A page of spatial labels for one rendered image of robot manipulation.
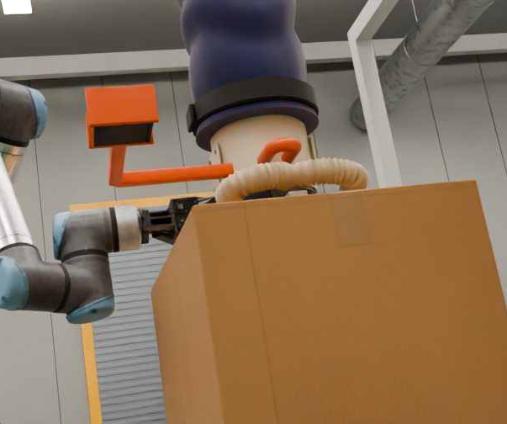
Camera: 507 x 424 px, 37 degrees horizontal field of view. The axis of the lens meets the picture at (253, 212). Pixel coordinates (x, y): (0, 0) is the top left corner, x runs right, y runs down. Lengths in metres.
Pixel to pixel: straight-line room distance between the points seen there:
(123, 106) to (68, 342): 10.38
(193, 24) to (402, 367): 0.71
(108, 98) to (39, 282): 0.50
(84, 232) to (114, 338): 9.70
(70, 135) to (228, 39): 10.78
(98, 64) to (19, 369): 4.59
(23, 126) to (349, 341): 1.09
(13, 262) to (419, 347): 0.72
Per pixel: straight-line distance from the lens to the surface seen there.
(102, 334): 11.18
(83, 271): 1.45
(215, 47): 1.32
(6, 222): 1.46
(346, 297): 0.98
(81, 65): 11.90
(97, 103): 0.97
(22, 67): 11.91
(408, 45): 10.68
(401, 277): 1.01
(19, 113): 1.83
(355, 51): 5.65
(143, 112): 0.96
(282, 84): 1.28
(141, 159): 11.95
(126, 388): 11.12
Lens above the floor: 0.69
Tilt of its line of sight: 14 degrees up
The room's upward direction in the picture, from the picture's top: 9 degrees counter-clockwise
